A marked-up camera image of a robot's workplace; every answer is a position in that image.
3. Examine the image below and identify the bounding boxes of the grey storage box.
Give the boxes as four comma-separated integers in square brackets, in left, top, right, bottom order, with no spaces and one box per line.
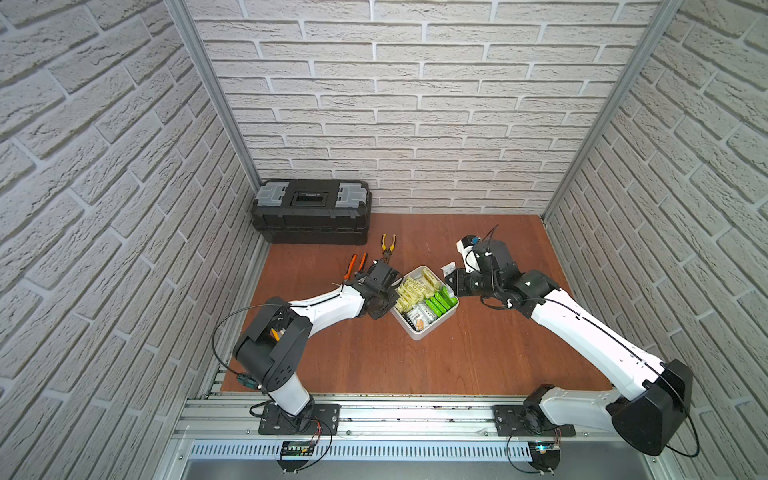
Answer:
[390,266,459,340]

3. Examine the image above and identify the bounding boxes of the white cookie packet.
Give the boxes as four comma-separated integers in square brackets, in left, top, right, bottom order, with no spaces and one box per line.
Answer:
[403,303,437,332]

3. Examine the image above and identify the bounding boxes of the green cookie packet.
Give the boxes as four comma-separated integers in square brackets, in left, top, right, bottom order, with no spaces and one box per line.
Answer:
[439,286,458,309]
[429,291,452,317]
[424,298,444,318]

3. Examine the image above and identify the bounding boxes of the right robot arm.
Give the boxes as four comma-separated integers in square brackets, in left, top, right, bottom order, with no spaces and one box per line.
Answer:
[445,235,693,456]

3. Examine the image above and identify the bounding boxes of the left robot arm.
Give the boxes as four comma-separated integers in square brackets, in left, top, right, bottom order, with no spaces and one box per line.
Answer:
[233,261,402,416]

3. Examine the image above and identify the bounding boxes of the pale yellow cookie packet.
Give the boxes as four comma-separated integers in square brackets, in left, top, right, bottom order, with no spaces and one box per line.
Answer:
[404,277,435,301]
[422,268,442,291]
[395,278,420,314]

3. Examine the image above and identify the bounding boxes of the black toolbox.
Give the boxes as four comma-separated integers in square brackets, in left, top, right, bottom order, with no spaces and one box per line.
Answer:
[251,179,372,245]

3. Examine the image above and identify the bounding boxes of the left controller board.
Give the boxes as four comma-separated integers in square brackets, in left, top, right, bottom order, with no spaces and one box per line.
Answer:
[277,440,316,473]

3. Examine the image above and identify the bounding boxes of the controller board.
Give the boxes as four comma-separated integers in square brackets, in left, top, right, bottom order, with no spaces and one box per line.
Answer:
[277,440,316,473]
[528,442,561,474]

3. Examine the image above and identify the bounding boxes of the right controller board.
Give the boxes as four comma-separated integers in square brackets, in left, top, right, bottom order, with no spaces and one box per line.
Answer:
[528,442,561,474]

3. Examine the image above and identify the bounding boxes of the orange handled groove pliers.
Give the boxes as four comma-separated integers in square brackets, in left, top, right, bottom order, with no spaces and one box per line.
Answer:
[343,252,368,281]

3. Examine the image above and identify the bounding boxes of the yellow handled small pliers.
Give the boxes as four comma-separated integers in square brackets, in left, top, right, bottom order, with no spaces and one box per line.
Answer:
[381,234,397,264]

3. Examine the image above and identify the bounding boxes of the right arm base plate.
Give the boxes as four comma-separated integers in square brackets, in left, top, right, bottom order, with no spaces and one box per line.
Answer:
[492,404,576,438]

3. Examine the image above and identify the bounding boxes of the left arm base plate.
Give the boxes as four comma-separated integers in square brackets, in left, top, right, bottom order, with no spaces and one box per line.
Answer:
[257,402,341,436]

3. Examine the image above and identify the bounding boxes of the aluminium front rail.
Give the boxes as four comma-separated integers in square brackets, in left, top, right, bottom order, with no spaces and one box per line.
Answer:
[173,393,667,445]

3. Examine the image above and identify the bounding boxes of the aluminium frame post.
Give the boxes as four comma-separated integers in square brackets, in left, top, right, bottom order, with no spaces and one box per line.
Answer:
[166,0,261,192]
[541,0,683,225]

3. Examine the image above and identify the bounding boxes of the left aluminium frame post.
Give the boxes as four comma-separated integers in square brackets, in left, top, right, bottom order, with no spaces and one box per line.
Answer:
[166,0,261,192]

